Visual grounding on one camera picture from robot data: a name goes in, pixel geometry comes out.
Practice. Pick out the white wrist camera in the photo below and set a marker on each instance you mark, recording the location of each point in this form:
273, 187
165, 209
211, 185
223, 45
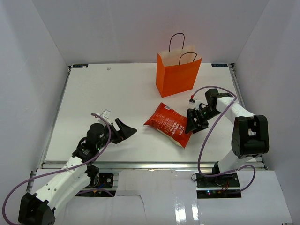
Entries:
195, 103
105, 114

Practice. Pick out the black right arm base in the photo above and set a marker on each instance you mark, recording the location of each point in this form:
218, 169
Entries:
222, 182

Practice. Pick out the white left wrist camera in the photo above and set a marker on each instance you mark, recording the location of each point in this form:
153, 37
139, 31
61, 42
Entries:
105, 114

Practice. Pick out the orange paper bag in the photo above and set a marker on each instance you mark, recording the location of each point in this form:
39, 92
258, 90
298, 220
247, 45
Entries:
177, 69

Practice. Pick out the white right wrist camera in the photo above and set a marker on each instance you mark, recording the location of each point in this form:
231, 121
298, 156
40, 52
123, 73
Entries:
195, 103

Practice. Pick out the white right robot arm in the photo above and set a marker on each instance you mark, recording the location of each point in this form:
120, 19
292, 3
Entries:
250, 136

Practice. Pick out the aluminium front table rail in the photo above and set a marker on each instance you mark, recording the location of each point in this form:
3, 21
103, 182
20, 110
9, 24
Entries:
117, 167

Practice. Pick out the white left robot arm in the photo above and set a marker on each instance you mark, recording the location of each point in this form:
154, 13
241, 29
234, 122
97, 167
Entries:
42, 207

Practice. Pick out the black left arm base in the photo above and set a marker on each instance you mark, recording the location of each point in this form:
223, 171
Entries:
101, 180

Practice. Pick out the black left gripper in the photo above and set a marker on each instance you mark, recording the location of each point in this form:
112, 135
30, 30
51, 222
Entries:
125, 131

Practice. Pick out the large red chips bag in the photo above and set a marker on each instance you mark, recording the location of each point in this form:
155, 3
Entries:
170, 123

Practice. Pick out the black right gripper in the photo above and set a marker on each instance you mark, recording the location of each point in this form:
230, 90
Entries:
192, 113

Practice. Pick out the white front cover board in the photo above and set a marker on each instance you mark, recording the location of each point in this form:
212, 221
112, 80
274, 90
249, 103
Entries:
169, 198

